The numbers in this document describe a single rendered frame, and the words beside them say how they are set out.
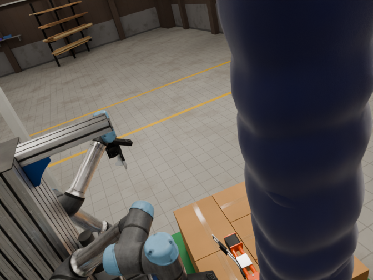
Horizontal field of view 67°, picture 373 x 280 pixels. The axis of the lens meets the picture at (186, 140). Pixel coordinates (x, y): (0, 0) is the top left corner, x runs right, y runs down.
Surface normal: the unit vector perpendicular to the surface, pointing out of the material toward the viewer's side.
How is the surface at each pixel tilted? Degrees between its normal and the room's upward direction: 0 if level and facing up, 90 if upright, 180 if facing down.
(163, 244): 1
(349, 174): 102
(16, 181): 90
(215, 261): 0
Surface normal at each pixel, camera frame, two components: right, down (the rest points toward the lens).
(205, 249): -0.22, -0.83
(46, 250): 0.40, 0.40
